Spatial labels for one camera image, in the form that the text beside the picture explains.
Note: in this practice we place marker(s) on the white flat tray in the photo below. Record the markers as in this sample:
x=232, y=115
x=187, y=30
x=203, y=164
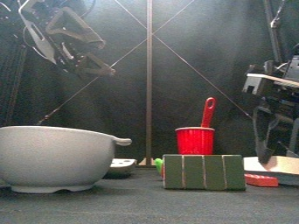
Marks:
x=281, y=166

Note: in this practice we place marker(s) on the red ribbed toy cup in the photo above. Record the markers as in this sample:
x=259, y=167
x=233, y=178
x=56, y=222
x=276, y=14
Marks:
x=193, y=141

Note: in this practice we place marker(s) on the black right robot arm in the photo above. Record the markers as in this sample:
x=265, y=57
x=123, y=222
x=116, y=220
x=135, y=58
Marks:
x=276, y=32

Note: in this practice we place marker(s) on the flat red toy brick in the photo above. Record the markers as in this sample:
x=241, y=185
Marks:
x=260, y=180

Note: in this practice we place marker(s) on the green striped toy block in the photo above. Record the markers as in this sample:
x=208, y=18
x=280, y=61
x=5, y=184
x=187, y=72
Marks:
x=204, y=172

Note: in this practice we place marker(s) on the small bright green toy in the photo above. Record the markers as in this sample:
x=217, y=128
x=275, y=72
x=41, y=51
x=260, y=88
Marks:
x=157, y=164

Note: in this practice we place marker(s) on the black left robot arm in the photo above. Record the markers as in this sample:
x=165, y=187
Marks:
x=9, y=73

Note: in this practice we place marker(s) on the vertical metal frame pole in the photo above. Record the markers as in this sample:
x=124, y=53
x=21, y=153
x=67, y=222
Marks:
x=148, y=84

